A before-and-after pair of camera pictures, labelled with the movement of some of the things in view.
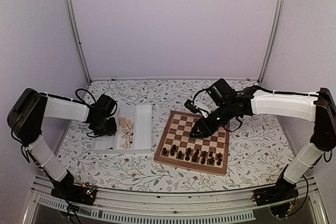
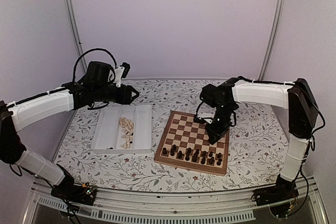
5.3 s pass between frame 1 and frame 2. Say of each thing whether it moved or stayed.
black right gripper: moved
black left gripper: moved
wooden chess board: stayed
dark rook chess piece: stayed
